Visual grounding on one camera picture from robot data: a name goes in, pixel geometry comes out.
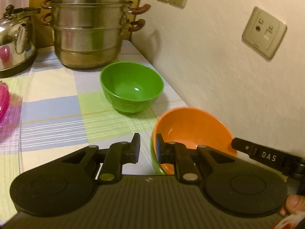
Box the green plastic bowl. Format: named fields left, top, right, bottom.
left=150, top=139, right=166, bottom=175
left=100, top=61, right=164, bottom=114

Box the orange plastic bowl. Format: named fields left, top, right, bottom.
left=151, top=107, right=238, bottom=175

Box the pink heart-shaped glass dish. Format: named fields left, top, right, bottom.
left=0, top=81, right=10, bottom=122

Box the person's right hand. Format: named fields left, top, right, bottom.
left=280, top=194, right=305, bottom=216

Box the checked plastic tablecloth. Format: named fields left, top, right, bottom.
left=1, top=47, right=185, bottom=223

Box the stainless steel steamer pot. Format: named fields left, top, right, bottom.
left=41, top=0, right=151, bottom=69

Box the stainless steel kettle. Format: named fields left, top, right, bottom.
left=0, top=4, right=40, bottom=77

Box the wall data socket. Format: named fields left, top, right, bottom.
left=241, top=7, right=287, bottom=61

